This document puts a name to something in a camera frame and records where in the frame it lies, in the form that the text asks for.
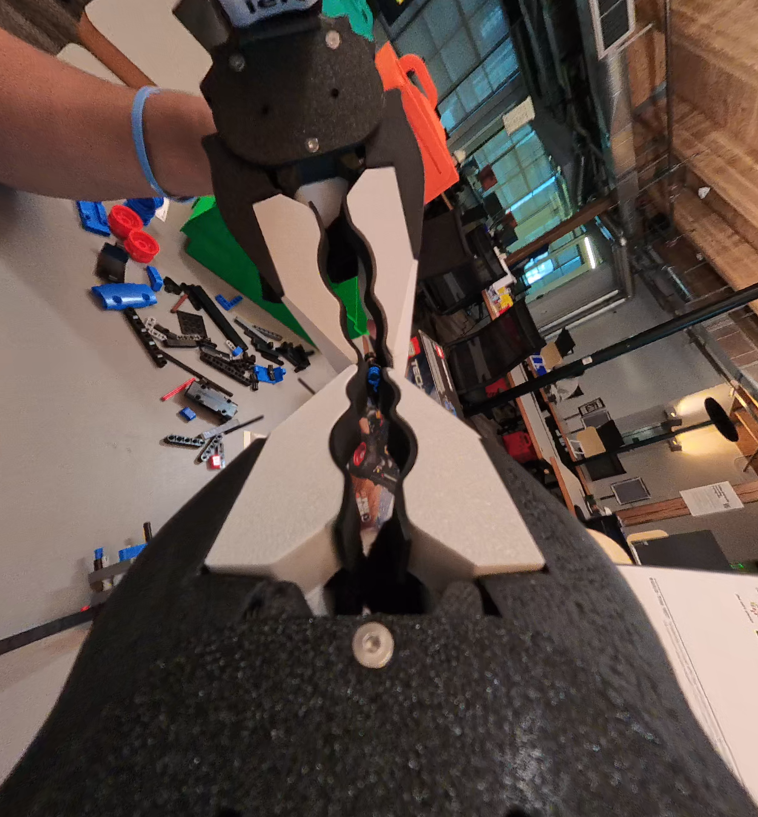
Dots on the blue curved lego panel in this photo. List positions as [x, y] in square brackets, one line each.
[123, 297]

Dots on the black office chair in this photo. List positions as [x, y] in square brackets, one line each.
[493, 344]

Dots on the tall black pole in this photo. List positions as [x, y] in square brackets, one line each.
[640, 338]

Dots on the blue wristband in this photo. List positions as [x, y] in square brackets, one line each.
[141, 140]

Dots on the pile of lego beams and panels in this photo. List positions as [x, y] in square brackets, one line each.
[219, 357]

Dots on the person's left hand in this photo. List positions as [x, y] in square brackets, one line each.
[181, 147]

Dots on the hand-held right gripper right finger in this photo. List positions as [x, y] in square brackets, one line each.
[474, 504]

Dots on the red lego wheel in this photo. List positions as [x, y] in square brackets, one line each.
[124, 221]
[141, 246]

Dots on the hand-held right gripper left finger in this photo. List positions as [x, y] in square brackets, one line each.
[276, 498]

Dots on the orange plastic case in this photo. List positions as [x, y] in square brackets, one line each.
[417, 127]

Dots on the small blue lego pin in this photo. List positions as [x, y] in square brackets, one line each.
[372, 378]

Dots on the black stand with round disc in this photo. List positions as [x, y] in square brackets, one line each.
[720, 418]

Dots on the grey black lego chassis assembly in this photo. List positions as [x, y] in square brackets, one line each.
[114, 568]

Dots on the person's left forearm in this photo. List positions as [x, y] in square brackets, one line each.
[47, 115]

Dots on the small black lego subassembly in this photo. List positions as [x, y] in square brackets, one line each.
[368, 348]

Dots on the lego set box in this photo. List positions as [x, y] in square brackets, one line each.
[427, 370]

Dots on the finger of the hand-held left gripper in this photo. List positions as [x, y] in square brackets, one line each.
[296, 255]
[388, 230]

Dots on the printed instruction sheet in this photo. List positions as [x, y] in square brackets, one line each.
[704, 638]

